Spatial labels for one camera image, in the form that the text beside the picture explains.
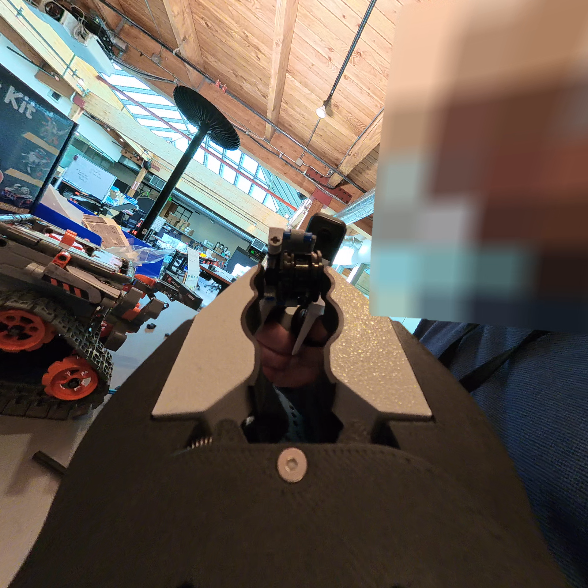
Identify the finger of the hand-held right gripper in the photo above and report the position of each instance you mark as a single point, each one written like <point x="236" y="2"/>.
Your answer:
<point x="305" y="328"/>
<point x="266" y="312"/>

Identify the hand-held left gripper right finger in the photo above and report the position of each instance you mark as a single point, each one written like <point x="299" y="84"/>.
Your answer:
<point x="376" y="367"/>

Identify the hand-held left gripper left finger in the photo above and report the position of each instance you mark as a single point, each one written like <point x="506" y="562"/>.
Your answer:
<point x="206" y="367"/>

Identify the black toy wheel assembly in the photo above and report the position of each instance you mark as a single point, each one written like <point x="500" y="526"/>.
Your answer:
<point x="294" y="271"/>

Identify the white paper sign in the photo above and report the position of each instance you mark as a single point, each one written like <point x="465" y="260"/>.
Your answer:
<point x="194" y="266"/>

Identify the track spot lamp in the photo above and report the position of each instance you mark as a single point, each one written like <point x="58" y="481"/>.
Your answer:
<point x="321" y="110"/>

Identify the clear plastic bags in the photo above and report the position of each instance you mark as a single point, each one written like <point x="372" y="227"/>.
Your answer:
<point x="147" y="252"/>

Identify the person's blue-clothed body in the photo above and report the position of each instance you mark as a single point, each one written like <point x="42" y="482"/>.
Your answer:
<point x="528" y="413"/>

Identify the tracked toy robot vehicle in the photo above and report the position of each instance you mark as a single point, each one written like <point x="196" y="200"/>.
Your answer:
<point x="69" y="285"/>

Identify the black pole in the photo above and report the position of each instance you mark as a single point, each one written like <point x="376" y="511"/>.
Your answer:
<point x="183" y="160"/>

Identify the blue storage bin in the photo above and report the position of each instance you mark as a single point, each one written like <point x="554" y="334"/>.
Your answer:
<point x="50" y="213"/>

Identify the whiteboard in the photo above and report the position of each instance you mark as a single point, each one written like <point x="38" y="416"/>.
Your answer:
<point x="89" y="179"/>

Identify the robot kit box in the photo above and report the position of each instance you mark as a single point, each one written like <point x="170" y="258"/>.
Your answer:
<point x="27" y="138"/>

